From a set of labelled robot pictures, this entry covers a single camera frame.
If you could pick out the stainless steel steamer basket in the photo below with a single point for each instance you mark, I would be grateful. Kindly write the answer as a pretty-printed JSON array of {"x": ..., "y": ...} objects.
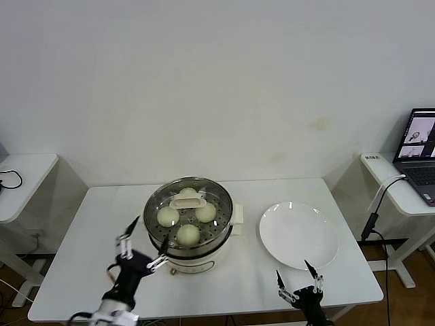
[{"x": 190, "y": 250}]

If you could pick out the open grey laptop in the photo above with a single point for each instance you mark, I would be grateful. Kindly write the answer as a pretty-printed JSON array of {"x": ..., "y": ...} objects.
[{"x": 418, "y": 169}]

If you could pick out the white side table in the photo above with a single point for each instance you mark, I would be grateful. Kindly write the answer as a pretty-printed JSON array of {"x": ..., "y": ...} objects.
[
  {"x": 30, "y": 176},
  {"x": 384, "y": 169}
]

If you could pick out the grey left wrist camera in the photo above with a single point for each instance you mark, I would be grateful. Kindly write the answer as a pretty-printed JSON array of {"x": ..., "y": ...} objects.
[{"x": 119, "y": 319}]

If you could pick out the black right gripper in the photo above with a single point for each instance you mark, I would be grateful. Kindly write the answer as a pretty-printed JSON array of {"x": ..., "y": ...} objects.
[{"x": 311, "y": 302}]

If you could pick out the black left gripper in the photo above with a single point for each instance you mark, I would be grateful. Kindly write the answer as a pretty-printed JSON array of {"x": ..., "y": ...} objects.
[{"x": 130, "y": 271}]

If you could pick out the printed table label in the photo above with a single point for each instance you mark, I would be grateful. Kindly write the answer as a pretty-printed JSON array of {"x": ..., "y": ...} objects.
[{"x": 372, "y": 157}]

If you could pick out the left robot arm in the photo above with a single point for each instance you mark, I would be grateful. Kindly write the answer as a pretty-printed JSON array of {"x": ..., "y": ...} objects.
[{"x": 113, "y": 305}]

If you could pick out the white round plate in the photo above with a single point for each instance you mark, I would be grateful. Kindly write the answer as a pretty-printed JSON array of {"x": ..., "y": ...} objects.
[{"x": 299, "y": 237}]

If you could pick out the cream electric cooker pot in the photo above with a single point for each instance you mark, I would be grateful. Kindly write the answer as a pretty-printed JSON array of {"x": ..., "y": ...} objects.
[{"x": 193, "y": 263}]

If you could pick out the white steamed baozi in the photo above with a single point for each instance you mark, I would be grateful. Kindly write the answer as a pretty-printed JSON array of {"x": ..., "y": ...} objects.
[
  {"x": 188, "y": 235},
  {"x": 206, "y": 213},
  {"x": 188, "y": 192},
  {"x": 168, "y": 216}
]

